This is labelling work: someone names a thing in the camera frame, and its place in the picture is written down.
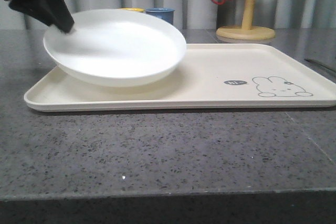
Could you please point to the white round plate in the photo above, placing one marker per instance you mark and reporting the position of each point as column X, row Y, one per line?
column 116, row 48

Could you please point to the silver metal chopstick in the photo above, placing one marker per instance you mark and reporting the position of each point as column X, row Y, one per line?
column 321, row 65

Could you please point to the yellow enamel mug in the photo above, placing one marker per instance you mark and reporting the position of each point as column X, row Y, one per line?
column 139, row 10

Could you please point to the blue enamel mug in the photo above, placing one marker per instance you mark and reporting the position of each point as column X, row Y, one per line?
column 163, row 13

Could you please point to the cream rabbit serving tray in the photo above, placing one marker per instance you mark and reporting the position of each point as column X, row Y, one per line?
column 210, row 76

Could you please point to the wooden mug tree stand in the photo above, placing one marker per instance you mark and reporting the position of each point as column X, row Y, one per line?
column 246, row 31

